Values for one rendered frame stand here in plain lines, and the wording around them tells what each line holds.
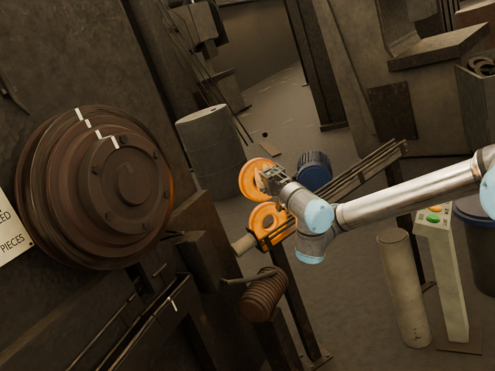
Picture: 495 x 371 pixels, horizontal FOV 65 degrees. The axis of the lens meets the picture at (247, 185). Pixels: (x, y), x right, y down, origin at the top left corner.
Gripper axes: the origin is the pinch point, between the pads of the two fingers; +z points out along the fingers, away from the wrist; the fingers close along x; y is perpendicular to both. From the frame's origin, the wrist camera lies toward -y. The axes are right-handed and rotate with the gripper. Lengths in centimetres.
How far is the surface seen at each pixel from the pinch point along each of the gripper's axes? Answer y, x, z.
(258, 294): -37.2, 17.8, -15.5
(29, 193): 33, 64, -12
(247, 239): -23.8, 11.1, -1.3
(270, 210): -18.0, -1.9, 0.6
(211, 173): -127, -47, 217
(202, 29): -104, -272, 719
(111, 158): 32, 43, -8
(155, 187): 17.0, 35.6, -5.9
